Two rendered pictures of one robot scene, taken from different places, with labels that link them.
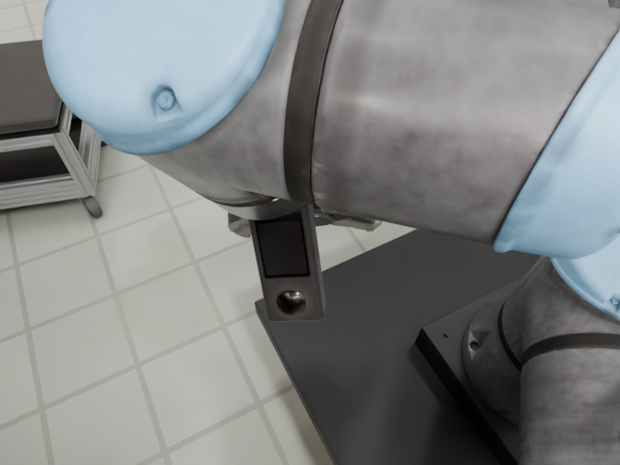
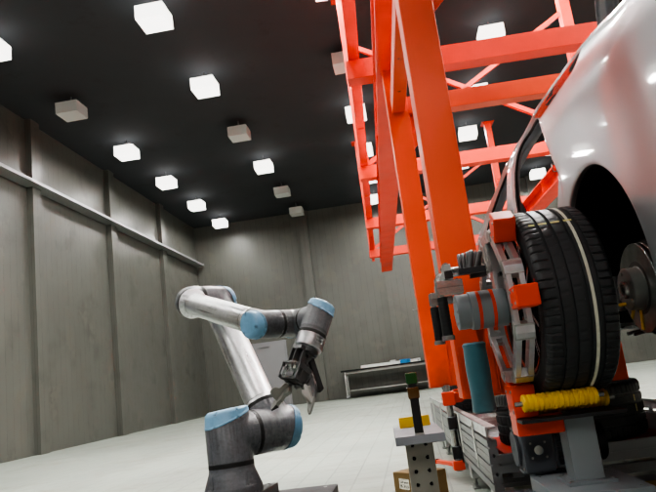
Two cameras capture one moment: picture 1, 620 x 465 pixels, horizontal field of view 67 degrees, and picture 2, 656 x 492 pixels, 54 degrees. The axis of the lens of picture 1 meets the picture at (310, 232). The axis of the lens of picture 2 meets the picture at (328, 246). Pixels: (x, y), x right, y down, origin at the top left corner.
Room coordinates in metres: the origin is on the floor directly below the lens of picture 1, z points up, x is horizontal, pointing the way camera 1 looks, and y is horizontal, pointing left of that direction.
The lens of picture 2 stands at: (1.86, 1.24, 0.67)
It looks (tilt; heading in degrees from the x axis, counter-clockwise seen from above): 12 degrees up; 214
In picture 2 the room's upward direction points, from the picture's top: 7 degrees counter-clockwise
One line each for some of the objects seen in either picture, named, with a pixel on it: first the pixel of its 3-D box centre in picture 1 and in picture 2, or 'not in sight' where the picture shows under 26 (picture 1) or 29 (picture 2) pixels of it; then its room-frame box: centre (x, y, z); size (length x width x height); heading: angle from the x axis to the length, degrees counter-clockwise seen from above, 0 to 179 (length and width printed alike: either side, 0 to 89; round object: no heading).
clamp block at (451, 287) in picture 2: not in sight; (449, 287); (-0.18, 0.35, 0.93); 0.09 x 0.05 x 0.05; 120
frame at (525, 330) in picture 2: not in sight; (504, 307); (-0.43, 0.44, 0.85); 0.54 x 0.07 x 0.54; 30
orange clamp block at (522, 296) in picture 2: not in sight; (524, 296); (-0.16, 0.61, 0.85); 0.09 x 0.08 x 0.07; 30
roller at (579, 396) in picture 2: not in sight; (558, 399); (-0.38, 0.59, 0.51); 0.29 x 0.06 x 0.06; 120
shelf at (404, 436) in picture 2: not in sight; (417, 432); (-0.35, 0.06, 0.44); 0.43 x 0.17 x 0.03; 30
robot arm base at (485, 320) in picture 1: (544, 348); (232, 477); (0.26, -0.31, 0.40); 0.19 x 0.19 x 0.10
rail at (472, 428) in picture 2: not in sight; (463, 428); (-1.91, -0.46, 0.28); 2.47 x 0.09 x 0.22; 30
